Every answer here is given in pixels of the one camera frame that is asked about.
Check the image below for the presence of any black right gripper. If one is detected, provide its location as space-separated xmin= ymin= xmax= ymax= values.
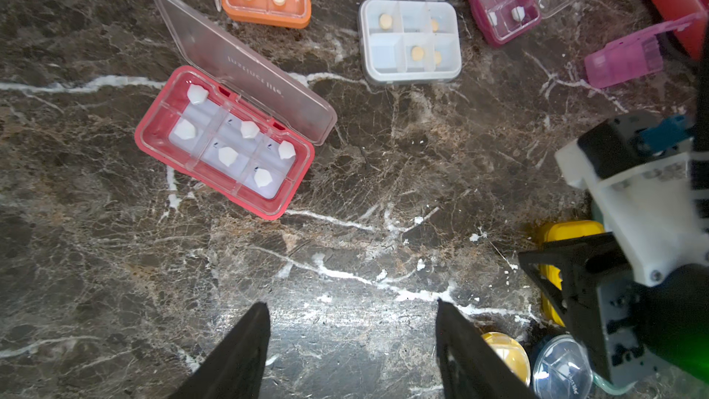
xmin=519 ymin=234 xmax=708 ymax=386

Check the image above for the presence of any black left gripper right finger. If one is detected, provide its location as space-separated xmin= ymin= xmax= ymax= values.
xmin=436 ymin=300 xmax=535 ymax=399

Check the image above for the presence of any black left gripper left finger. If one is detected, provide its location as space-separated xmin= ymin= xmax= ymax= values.
xmin=171 ymin=302 xmax=271 ymax=398

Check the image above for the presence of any yellow round pillbox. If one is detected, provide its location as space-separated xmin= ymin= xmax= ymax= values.
xmin=482 ymin=332 xmax=532 ymax=386

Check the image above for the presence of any dark blue round pillbox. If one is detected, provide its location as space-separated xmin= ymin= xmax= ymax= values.
xmin=531 ymin=334 xmax=593 ymax=399

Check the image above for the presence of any white pillbox with amber lid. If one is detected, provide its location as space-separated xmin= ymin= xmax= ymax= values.
xmin=534 ymin=220 xmax=606 ymax=328

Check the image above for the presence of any red pillbox clear lid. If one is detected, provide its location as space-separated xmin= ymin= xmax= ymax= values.
xmin=135 ymin=0 xmax=337 ymax=220

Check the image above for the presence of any purple pillbox right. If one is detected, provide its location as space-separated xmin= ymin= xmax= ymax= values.
xmin=585 ymin=11 xmax=707 ymax=89

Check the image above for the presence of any white pillbox clear lid front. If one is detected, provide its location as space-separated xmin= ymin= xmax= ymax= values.
xmin=358 ymin=0 xmax=463 ymax=85

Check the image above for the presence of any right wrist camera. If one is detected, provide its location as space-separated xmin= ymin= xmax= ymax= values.
xmin=555 ymin=111 xmax=708 ymax=287

